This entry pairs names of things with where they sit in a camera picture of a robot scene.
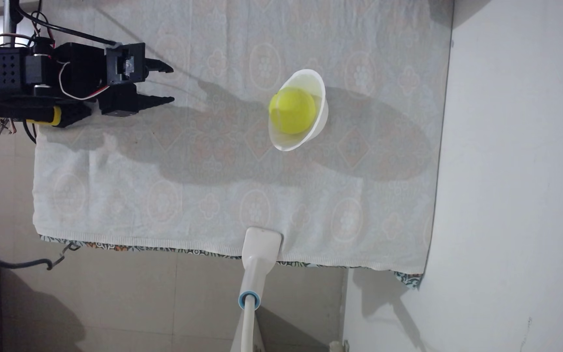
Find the black camera box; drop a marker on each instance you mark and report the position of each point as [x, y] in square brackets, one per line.
[125, 62]

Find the metal pole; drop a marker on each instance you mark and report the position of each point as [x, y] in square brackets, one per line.
[9, 22]

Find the white clamp with gooseneck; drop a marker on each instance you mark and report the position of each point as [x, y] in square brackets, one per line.
[261, 252]

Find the yellow-green tennis ball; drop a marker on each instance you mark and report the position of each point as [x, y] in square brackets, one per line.
[292, 110]

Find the white patterned table cloth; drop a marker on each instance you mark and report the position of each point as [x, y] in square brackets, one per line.
[213, 195]

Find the white plastic bowl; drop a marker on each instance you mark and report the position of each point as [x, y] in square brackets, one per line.
[318, 122]

